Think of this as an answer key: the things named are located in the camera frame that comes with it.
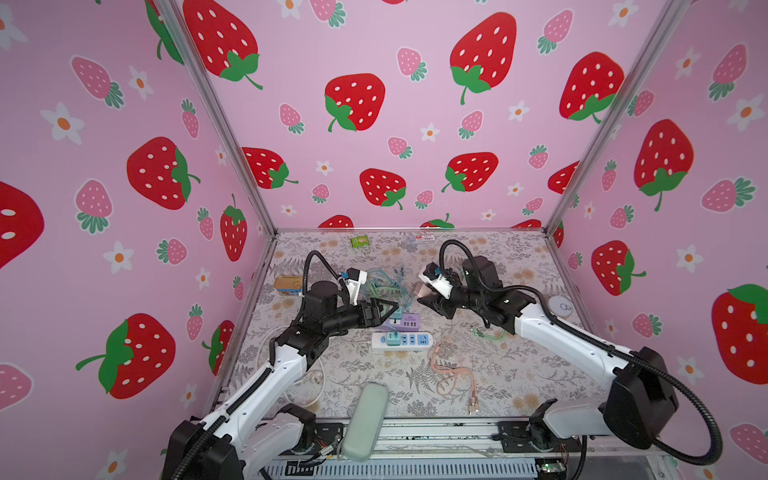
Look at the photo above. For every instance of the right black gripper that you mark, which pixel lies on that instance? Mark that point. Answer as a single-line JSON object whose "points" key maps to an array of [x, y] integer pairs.
{"points": [[438, 304]]}

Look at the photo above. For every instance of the white blue power strip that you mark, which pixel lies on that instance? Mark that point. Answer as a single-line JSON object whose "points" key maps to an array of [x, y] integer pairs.
{"points": [[411, 341]]}

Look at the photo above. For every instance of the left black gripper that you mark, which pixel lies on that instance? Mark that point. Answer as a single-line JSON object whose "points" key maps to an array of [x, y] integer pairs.
{"points": [[373, 307]]}

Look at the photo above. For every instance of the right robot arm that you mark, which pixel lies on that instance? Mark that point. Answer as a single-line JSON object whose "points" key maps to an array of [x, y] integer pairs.
{"points": [[642, 396]]}

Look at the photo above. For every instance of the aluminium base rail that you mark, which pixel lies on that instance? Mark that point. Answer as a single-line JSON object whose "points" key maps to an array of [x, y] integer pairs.
{"points": [[463, 449]]}

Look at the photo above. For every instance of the pale green oblong case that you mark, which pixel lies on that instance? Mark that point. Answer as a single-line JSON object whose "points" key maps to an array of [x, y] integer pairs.
{"points": [[365, 424]]}

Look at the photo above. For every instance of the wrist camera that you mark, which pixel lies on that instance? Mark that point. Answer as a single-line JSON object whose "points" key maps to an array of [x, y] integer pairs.
{"points": [[354, 279], [434, 278]]}

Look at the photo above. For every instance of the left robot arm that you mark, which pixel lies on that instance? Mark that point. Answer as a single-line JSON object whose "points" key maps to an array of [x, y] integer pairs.
{"points": [[236, 441]]}

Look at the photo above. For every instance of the purple power strip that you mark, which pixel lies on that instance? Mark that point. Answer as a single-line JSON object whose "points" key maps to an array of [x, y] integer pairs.
{"points": [[407, 322]]}

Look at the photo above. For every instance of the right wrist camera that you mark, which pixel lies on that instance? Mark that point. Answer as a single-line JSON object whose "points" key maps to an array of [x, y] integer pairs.
{"points": [[434, 278]]}

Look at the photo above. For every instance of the small clear packet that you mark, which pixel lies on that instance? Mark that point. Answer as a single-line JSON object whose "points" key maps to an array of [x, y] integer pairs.
{"points": [[419, 239]]}

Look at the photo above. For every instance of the yellow tape roll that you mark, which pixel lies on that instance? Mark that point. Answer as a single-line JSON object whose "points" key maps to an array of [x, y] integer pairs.
{"points": [[561, 306]]}

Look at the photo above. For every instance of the pink charger plug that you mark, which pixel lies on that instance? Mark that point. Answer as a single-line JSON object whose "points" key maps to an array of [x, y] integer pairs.
{"points": [[425, 290]]}

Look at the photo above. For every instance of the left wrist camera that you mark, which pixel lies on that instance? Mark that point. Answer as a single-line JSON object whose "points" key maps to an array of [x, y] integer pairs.
{"points": [[354, 279]]}

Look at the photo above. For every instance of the green snack packet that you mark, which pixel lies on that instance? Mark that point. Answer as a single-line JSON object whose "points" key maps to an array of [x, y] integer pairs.
{"points": [[360, 241]]}

